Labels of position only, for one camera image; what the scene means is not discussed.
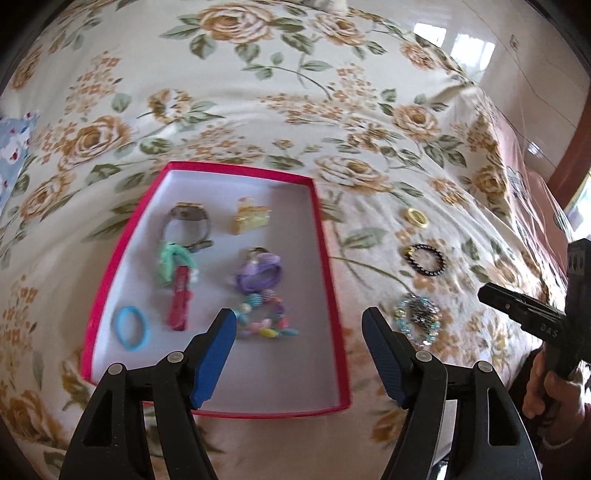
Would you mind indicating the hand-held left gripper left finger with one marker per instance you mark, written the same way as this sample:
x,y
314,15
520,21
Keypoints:
x,y
210,360

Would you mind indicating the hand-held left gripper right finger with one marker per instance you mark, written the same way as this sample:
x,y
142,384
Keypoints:
x,y
385,360

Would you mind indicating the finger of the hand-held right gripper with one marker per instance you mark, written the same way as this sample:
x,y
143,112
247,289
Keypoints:
x,y
521,309

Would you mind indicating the pink hair clip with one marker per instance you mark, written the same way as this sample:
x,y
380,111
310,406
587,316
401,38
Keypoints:
x,y
179,304

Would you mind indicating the red-rimmed white tray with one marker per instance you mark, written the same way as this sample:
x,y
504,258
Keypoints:
x,y
286,350

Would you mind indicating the wristwatch with metal band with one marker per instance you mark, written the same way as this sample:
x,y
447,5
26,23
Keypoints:
x,y
187,213

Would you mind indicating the yellow hair claw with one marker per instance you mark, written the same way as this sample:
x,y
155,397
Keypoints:
x,y
249,216

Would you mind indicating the person's right forearm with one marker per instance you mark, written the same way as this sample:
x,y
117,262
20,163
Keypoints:
x,y
570,438

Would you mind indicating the person's right hand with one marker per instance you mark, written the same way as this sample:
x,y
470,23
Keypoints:
x,y
545,392

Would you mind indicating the pink cloth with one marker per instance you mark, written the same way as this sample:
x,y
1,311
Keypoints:
x,y
526,184

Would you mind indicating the brown wooden furniture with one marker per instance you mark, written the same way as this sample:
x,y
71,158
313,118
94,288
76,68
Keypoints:
x,y
572,170

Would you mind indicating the floral blanket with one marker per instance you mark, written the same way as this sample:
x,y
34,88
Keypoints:
x,y
277,92

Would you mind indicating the blue patterned pillow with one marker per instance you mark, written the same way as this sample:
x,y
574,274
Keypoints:
x,y
11,147

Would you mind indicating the floral print pillow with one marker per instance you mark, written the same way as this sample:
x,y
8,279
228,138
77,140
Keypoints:
x,y
323,2

